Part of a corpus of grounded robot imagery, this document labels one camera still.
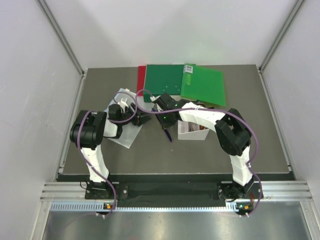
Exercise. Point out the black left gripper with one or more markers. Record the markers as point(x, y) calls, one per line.
point(139, 117)

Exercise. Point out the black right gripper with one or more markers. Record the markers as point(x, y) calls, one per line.
point(165, 124)

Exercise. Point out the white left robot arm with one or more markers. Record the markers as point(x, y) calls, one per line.
point(88, 132)

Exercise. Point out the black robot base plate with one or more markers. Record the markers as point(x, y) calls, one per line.
point(128, 190)

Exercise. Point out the light green plastic folder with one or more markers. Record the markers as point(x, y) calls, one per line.
point(203, 84)

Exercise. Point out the red folder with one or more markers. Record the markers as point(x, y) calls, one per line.
point(141, 75)

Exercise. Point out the dark green ring binder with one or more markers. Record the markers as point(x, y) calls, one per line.
point(164, 78)

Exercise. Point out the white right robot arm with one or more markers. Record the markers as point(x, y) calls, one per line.
point(233, 136)

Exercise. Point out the grey slotted cable duct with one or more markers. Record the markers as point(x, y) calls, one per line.
point(104, 207)

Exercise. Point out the dark blue table knife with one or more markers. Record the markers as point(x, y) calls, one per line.
point(165, 130)

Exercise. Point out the clear mesh zip pouch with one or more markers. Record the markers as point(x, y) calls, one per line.
point(127, 137)

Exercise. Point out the white divided plastic container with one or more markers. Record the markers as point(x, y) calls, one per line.
point(189, 131)

